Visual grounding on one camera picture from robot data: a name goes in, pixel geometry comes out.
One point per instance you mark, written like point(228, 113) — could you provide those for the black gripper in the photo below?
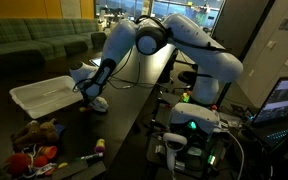
point(86, 96)

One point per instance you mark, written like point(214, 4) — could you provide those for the white terry towel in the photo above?
point(100, 105)

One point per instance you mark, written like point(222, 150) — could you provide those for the white plastic container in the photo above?
point(44, 96)

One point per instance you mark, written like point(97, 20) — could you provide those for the blue toy piece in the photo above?
point(60, 129)

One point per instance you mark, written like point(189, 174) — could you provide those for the yellow purple toy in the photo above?
point(100, 146)

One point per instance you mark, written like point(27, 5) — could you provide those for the marker pen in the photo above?
point(89, 156)

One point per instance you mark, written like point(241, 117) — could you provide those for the small yellow toy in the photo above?
point(62, 165)

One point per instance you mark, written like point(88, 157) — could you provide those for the black eraser block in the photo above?
point(69, 170)
point(92, 170)

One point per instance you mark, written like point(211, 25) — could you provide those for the red ball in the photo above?
point(17, 164)

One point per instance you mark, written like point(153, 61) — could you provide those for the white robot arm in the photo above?
point(200, 50)

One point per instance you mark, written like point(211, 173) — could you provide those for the black chair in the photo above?
point(17, 63)
point(99, 39)
point(75, 48)

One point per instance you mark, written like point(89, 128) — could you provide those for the green plaid sofa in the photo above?
point(34, 33)

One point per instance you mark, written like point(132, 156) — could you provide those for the small green toy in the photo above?
point(185, 97)

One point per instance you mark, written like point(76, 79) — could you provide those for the black office stool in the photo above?
point(187, 78)

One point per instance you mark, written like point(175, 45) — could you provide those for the white VR controller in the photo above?
point(171, 156)

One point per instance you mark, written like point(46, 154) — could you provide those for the white VR headset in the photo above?
point(192, 115)

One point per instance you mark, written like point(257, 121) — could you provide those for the open laptop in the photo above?
point(284, 100)

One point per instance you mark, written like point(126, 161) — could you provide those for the white light switch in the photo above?
point(271, 44)

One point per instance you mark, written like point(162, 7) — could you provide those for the grey wall sign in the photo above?
point(287, 24)

